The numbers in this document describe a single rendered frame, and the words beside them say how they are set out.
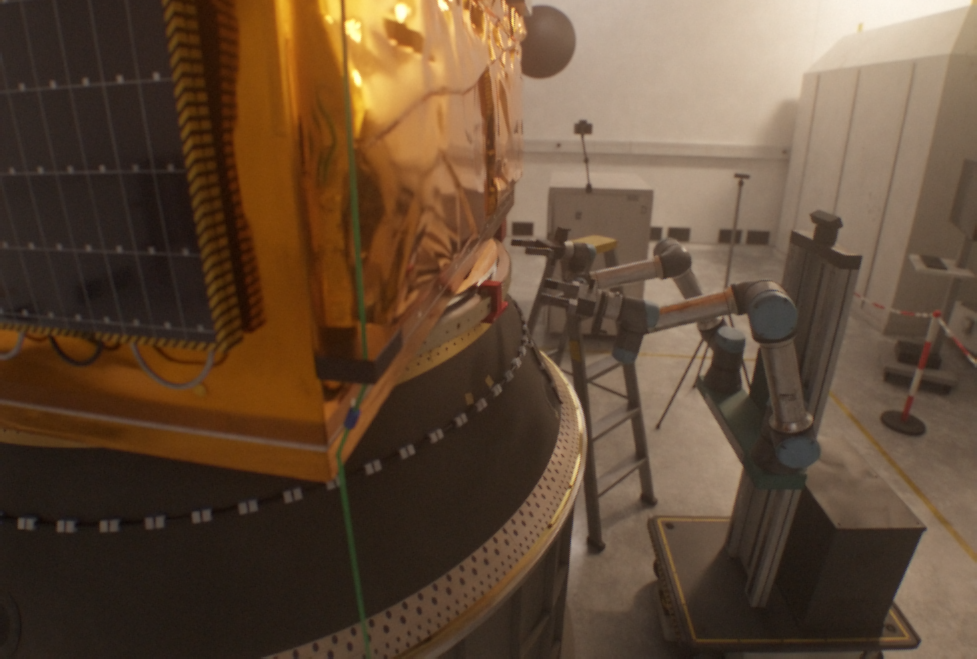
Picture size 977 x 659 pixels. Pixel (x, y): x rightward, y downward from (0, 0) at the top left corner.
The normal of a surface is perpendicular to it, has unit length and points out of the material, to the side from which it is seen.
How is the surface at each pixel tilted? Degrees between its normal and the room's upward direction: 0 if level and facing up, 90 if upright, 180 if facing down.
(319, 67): 85
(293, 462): 90
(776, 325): 83
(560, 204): 90
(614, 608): 0
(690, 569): 0
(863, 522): 0
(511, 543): 43
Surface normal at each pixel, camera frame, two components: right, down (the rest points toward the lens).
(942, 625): 0.00, -0.94
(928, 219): -0.14, 0.33
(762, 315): -0.33, 0.19
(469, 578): 0.48, -0.53
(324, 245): 0.67, 0.22
